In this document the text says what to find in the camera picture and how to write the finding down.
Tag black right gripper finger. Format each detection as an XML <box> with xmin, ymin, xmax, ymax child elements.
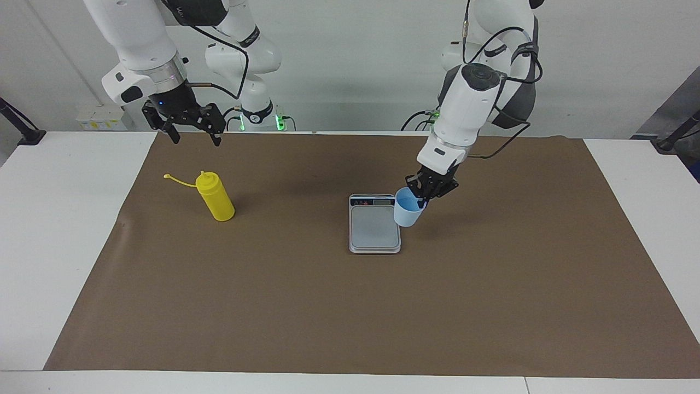
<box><xmin>198</xmin><ymin>103</ymin><xmax>226</xmax><ymax>147</ymax></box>
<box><xmin>142</xmin><ymin>105</ymin><xmax>182</xmax><ymax>145</ymax></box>

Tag light blue plastic cup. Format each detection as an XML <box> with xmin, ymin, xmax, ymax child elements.
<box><xmin>393</xmin><ymin>187</ymin><xmax>428</xmax><ymax>228</ymax></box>

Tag yellow squeeze bottle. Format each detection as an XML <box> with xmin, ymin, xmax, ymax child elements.
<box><xmin>164</xmin><ymin>171</ymin><xmax>236</xmax><ymax>222</ymax></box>

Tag digital kitchen scale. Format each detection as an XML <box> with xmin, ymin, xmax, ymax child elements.
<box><xmin>348</xmin><ymin>193</ymin><xmax>401</xmax><ymax>254</ymax></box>

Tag brown paper mat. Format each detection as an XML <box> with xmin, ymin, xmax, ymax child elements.
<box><xmin>44</xmin><ymin>131</ymin><xmax>700</xmax><ymax>379</ymax></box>

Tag black clamp stand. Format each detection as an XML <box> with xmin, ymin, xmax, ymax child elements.
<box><xmin>0</xmin><ymin>97</ymin><xmax>47</xmax><ymax>146</ymax></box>
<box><xmin>651</xmin><ymin>109</ymin><xmax>700</xmax><ymax>153</ymax></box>

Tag black right base cable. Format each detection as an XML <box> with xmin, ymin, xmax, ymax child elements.
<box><xmin>218</xmin><ymin>106</ymin><xmax>244</xmax><ymax>132</ymax></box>

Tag black base cable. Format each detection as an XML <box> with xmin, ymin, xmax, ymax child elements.
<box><xmin>218</xmin><ymin>106</ymin><xmax>244</xmax><ymax>132</ymax></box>
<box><xmin>401</xmin><ymin>109</ymin><xmax>438</xmax><ymax>132</ymax></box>

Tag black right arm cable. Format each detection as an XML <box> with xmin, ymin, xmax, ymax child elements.
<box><xmin>164</xmin><ymin>0</ymin><xmax>251</xmax><ymax>101</ymax></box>

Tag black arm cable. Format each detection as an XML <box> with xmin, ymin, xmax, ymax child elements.
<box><xmin>462</xmin><ymin>0</ymin><xmax>544</xmax><ymax>160</ymax></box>
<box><xmin>164</xmin><ymin>0</ymin><xmax>251</xmax><ymax>101</ymax></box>

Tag black left base cable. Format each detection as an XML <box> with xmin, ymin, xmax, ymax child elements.
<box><xmin>401</xmin><ymin>109</ymin><xmax>438</xmax><ymax>132</ymax></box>

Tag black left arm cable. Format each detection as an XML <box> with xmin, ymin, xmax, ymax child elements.
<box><xmin>462</xmin><ymin>0</ymin><xmax>544</xmax><ymax>160</ymax></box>

